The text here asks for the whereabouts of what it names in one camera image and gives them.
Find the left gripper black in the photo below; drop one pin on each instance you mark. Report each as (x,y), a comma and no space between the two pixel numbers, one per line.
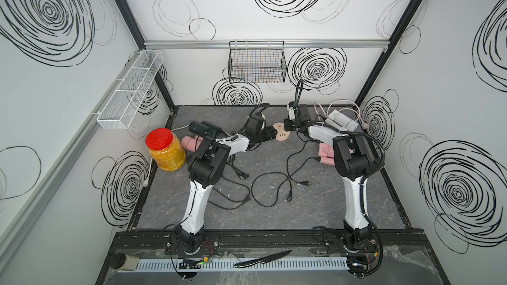
(269,132)

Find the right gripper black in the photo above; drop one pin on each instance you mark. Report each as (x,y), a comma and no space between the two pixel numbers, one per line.
(286,125)

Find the round beige power strip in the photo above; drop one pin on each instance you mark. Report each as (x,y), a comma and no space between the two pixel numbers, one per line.
(282,134)

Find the pink hair dryer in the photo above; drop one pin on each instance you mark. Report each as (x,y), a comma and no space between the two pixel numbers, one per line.
(191,143)
(326,154)

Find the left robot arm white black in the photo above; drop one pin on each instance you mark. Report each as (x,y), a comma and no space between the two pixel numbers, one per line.
(212,148)

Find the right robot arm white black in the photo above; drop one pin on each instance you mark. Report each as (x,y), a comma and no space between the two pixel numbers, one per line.
(353,161)

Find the white hair dryer back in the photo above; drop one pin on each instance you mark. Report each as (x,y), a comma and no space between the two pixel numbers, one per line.
(340,121)

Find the dark green hair dryer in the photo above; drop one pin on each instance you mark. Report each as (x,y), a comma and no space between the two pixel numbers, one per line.
(206,129)

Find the jar with red lid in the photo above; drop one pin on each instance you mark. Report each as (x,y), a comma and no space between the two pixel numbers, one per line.
(165,149)

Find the black kitchen knife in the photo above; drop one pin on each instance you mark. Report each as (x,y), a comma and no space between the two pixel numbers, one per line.
(262,260)

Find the white vent strip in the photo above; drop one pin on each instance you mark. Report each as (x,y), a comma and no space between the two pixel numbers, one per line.
(227,264)

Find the tape roll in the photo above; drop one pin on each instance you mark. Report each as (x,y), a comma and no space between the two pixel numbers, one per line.
(121,261)

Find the black wire basket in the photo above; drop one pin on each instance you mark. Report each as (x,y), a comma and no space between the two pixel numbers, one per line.
(259,62)

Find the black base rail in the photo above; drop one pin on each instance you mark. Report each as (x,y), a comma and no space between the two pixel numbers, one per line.
(220,240)

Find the white wire shelf basket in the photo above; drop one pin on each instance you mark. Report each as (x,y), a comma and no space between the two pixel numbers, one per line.
(135,92)

